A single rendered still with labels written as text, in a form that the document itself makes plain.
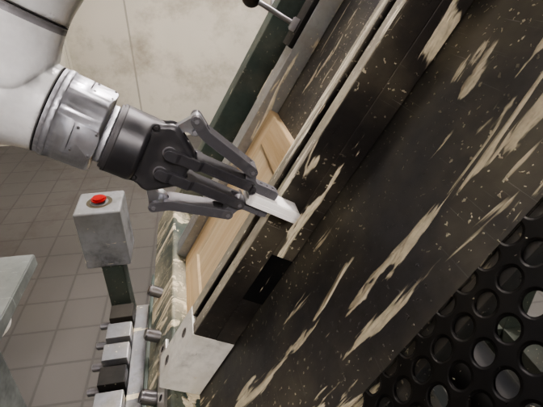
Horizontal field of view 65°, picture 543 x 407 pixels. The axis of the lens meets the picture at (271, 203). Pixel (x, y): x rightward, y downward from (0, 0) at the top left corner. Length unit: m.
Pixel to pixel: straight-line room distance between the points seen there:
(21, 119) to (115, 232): 0.81
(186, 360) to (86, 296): 1.74
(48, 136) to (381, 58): 0.35
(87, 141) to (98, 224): 0.78
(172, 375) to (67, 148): 0.42
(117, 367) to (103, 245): 0.38
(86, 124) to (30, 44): 0.08
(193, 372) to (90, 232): 0.62
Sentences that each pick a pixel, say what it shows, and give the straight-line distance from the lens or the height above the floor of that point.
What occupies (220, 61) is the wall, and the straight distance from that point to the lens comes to 4.03.
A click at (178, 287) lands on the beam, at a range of 0.95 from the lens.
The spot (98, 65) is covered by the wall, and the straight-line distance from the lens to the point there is 4.12.
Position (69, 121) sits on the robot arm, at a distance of 0.44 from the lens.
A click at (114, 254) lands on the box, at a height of 0.79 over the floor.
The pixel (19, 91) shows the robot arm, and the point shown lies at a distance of 0.44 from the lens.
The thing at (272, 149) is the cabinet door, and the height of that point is 1.21.
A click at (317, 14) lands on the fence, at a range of 0.87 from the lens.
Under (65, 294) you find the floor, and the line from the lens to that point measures 2.47.
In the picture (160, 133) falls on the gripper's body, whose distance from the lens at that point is 0.46.
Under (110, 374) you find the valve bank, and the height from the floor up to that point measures 0.76.
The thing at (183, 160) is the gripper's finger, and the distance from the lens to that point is 0.47.
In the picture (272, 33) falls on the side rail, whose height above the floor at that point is 1.35.
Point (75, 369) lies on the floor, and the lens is 2.09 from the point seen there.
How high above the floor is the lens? 1.52
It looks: 31 degrees down
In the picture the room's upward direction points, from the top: straight up
